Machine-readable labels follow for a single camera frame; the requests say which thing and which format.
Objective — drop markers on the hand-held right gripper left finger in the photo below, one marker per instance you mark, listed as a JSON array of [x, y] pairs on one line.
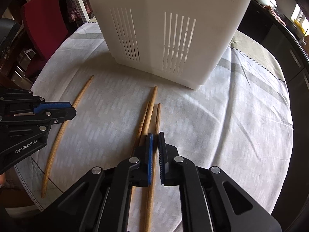
[[150, 159]]

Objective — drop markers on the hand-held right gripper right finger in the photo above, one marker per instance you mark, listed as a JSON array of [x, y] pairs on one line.
[[163, 159]]

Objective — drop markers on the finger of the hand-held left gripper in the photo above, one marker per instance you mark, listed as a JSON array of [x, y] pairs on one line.
[[53, 107], [65, 114]]

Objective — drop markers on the white plastic utensil holder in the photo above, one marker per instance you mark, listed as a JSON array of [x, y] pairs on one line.
[[149, 41]]

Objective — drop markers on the red upholstered chair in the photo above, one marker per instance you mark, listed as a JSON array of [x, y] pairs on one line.
[[43, 24]]

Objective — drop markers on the hanging checked apron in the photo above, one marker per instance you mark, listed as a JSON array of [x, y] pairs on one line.
[[72, 9]]

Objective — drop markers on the dark sink cabinets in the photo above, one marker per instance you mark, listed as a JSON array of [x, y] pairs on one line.
[[263, 29]]

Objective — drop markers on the black kitchen countertop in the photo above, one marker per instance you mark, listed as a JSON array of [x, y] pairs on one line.
[[293, 41]]

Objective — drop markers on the pink cloth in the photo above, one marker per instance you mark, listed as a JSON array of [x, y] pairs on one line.
[[275, 14]]

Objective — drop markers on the yellow container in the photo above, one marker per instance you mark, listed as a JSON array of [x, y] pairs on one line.
[[300, 26]]

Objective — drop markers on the kitchen window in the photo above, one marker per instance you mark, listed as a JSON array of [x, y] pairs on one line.
[[298, 12]]

